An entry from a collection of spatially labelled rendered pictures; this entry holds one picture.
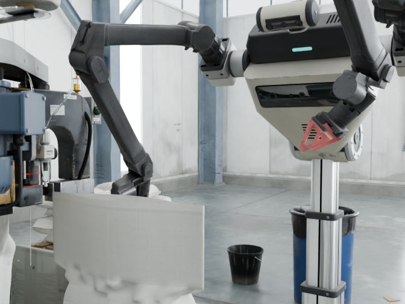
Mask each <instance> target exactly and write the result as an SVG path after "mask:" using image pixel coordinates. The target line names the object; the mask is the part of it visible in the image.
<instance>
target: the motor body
mask: <svg viewBox="0 0 405 304"><path fill-rule="evenodd" d="M9 89H11V83H10V82H9V81H4V80H0V93H11V91H10V90H9ZM12 141H13V134H0V194H3V193H5V192H7V191H8V190H9V189H10V187H11V186H12V184H13V165H14V162H13V156H12V155H8V154H7V142H12Z"/></svg>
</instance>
